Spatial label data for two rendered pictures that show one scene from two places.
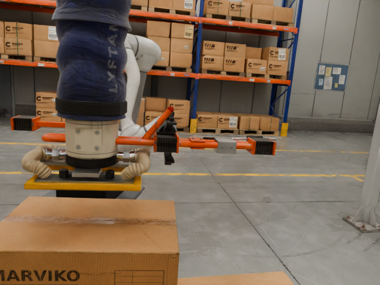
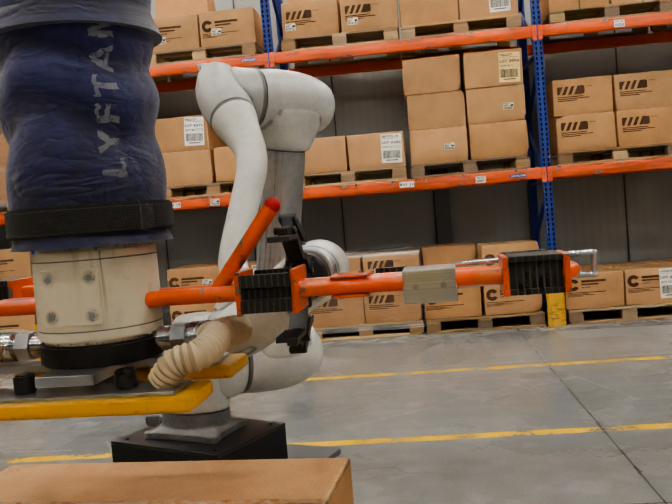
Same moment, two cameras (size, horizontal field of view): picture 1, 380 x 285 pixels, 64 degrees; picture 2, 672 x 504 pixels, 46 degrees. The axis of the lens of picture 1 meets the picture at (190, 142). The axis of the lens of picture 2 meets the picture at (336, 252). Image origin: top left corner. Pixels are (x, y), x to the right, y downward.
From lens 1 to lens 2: 0.35 m
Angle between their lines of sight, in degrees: 19
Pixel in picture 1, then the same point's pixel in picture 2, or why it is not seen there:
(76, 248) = not seen: outside the picture
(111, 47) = (98, 76)
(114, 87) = (117, 167)
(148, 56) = (297, 111)
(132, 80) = (245, 169)
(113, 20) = (95, 12)
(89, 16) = (36, 14)
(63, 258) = not seen: outside the picture
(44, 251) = not seen: outside the picture
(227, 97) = (647, 218)
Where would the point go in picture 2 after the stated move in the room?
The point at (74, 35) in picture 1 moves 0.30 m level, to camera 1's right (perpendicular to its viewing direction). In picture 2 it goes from (15, 62) to (231, 28)
